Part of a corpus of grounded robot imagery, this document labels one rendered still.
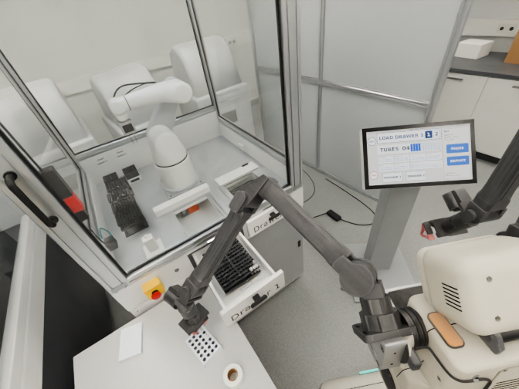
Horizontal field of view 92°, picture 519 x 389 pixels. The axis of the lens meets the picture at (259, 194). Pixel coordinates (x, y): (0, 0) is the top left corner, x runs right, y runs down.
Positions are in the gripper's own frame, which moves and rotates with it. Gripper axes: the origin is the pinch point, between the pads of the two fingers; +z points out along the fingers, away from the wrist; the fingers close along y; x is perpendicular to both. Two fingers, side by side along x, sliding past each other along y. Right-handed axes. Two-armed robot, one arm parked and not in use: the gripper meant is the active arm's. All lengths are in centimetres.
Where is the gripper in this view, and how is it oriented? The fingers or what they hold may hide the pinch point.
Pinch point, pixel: (199, 327)
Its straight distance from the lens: 114.9
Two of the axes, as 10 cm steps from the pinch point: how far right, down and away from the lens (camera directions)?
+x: 7.8, 3.5, -5.2
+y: -6.1, 5.7, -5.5
